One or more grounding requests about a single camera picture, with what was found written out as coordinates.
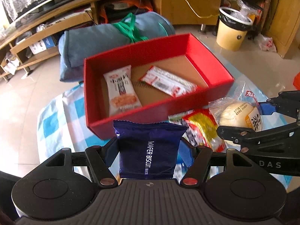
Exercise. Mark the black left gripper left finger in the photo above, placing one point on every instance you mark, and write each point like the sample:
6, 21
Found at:
99, 159

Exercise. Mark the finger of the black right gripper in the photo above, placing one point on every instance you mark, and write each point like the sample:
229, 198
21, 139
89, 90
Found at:
255, 133
286, 103

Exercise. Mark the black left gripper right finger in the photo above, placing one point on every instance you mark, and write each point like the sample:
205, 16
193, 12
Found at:
197, 159

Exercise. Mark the clear bread bun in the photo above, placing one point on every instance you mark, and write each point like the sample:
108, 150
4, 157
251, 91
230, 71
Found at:
238, 110

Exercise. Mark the purple wafer biscuit packet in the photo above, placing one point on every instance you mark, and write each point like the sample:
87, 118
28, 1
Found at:
147, 151

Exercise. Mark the red yellow snack packet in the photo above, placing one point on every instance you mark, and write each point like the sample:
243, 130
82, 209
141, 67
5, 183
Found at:
204, 127

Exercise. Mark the white spicy strip packet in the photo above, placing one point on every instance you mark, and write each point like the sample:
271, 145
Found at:
121, 94

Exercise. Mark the red white blue packet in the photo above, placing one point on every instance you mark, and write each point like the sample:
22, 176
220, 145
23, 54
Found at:
167, 82

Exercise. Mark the blue white checkered tablecloth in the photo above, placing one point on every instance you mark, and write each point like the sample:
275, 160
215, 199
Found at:
62, 123

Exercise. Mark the white red plastic bag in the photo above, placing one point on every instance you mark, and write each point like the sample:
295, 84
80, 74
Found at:
265, 43

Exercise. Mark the wooden side cabinet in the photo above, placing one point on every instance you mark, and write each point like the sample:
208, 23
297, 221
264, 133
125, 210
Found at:
282, 25

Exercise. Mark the red cardboard box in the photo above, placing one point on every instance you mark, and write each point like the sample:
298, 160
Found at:
183, 55

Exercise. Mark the yellow trash bin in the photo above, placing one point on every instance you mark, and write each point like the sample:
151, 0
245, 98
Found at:
232, 29

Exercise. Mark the blue rolled blanket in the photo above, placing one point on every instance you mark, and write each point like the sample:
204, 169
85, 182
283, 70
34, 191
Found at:
76, 45

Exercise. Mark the wooden TV cabinet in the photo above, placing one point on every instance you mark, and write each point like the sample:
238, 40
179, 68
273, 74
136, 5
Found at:
178, 12

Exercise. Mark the green ribbon tie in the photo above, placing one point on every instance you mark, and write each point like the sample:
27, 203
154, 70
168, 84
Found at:
127, 27

